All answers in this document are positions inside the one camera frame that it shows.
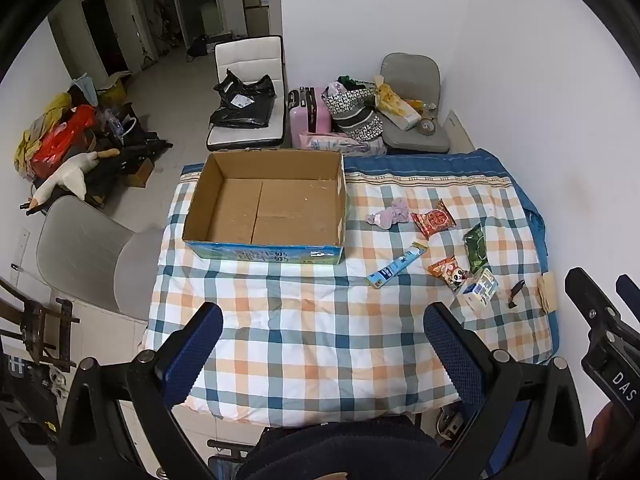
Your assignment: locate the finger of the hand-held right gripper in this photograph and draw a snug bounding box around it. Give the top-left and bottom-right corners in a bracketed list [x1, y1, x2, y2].
[616, 274, 640, 321]
[565, 267, 623, 343]

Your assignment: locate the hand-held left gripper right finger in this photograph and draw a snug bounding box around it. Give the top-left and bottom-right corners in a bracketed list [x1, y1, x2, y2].
[424, 302, 589, 480]

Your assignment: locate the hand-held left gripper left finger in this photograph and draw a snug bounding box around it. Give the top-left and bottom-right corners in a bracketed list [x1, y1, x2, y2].
[56, 302, 224, 480]

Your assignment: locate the small wooden block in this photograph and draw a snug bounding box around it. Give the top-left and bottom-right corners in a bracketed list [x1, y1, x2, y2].
[540, 272, 558, 313]

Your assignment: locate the small white blue carton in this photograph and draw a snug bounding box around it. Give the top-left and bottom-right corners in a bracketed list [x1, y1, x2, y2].
[461, 268, 499, 308]

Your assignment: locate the panda print snack packet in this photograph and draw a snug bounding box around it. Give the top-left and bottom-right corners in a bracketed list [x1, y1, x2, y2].
[427, 255, 473, 292]

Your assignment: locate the blue toothpaste box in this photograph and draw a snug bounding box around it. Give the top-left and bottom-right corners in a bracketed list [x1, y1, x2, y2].
[366, 241, 429, 290]

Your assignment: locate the green snack packet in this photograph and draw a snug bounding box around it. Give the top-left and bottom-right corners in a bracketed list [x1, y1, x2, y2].
[462, 222, 488, 274]

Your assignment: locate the plaid blanket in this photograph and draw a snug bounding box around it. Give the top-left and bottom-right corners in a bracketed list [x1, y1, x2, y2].
[141, 149, 561, 428]

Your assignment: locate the red snack packet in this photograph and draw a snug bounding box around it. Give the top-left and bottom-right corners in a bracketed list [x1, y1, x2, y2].
[411, 199, 457, 240]

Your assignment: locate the purple plush toy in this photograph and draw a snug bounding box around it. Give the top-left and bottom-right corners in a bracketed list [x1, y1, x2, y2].
[365, 198, 412, 231]

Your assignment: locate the dark wooden stool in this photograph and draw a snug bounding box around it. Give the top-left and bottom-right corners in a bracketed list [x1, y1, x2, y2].
[0, 277, 81, 373]

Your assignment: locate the grey shell chair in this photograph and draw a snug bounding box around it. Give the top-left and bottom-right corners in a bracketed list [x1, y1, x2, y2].
[36, 195, 163, 321]

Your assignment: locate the open cardboard box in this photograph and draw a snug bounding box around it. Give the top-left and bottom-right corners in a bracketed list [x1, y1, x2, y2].
[182, 148, 348, 266]

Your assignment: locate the small cardboard box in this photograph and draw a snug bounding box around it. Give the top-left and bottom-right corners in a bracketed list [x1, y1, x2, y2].
[124, 157, 155, 188]

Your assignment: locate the pile of black bags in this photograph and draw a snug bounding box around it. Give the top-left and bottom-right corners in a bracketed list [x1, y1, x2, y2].
[85, 130, 173, 206]

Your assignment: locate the white goose plush toy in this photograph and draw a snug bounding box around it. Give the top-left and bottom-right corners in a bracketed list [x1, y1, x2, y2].
[27, 148, 121, 211]

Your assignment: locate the pink plastic package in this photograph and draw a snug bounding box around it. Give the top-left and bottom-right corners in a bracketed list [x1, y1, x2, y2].
[298, 131, 387, 157]

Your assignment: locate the red bag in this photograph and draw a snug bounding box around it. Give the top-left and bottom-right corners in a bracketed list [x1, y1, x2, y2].
[31, 105, 97, 178]

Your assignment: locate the yellow white tissue pack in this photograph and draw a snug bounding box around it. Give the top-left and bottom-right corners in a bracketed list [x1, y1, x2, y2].
[374, 75, 422, 131]

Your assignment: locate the black plastic bag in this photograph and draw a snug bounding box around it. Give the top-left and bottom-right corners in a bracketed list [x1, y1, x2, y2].
[209, 68, 277, 130]

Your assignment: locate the patterned tote bag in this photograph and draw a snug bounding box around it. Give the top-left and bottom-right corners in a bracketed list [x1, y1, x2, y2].
[321, 81, 385, 142]

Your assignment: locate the pink suitcase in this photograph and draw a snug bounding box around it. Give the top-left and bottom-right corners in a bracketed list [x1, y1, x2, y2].
[287, 86, 335, 150]

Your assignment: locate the yellow cloth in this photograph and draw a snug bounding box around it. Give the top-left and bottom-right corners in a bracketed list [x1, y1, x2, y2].
[14, 92, 73, 171]

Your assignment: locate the yellow bin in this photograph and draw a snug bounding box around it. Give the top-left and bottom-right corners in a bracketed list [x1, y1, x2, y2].
[97, 72, 131, 108]

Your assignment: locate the grey fabric chair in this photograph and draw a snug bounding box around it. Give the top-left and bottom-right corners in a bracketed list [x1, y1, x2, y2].
[377, 52, 451, 155]

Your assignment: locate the white padded chair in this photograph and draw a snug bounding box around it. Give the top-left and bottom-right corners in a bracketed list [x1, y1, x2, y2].
[206, 35, 287, 152]

